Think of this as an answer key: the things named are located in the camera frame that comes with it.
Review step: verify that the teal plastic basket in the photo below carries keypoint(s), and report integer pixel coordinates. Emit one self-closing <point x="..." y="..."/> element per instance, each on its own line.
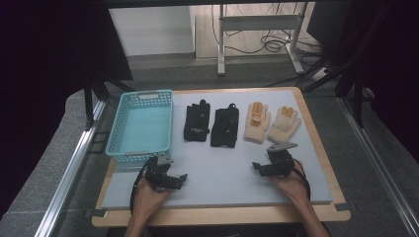
<point x="145" y="128"/>

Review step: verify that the aluminium rail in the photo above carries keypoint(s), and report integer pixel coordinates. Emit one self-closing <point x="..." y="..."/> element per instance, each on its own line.
<point x="378" y="168"/>
<point x="66" y="184"/>

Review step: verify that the dark curtain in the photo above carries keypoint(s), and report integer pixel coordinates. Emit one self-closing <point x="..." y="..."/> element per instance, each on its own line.
<point x="395" y="65"/>
<point x="49" y="65"/>

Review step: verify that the white panel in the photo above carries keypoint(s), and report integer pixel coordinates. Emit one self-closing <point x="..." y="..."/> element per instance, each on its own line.
<point x="151" y="31"/>

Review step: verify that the black stand legs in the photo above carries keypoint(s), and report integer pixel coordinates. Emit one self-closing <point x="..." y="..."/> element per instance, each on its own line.
<point x="89" y="98"/>
<point x="352" y="75"/>

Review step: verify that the black glove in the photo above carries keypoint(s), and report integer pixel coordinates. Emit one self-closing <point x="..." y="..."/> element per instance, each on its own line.
<point x="225" y="126"/>
<point x="197" y="121"/>

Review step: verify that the wooden table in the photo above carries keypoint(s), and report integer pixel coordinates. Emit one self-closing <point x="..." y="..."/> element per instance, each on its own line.
<point x="230" y="215"/>

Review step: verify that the grey foam mat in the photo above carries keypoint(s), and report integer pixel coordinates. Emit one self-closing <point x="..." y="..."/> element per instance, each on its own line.
<point x="217" y="177"/>

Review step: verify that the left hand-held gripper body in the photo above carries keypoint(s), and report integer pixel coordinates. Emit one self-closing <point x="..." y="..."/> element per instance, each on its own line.
<point x="159" y="174"/>

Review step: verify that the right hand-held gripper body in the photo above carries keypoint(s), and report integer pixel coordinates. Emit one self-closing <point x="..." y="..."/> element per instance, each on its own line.
<point x="280" y="161"/>

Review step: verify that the white desk frame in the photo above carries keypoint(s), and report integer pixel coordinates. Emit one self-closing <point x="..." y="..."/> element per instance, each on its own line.
<point x="260" y="22"/>

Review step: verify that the cream glove with orange fingers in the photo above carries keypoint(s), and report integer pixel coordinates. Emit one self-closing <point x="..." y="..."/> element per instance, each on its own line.
<point x="257" y="126"/>
<point x="284" y="126"/>

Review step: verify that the white power strip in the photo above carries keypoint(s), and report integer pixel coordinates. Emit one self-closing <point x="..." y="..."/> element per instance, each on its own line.
<point x="319" y="74"/>

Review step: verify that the person's right hand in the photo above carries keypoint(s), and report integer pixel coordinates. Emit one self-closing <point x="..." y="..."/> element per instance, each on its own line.
<point x="291" y="189"/>

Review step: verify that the person's left hand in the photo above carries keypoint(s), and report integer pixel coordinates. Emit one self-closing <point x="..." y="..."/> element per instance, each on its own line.
<point x="146" y="199"/>

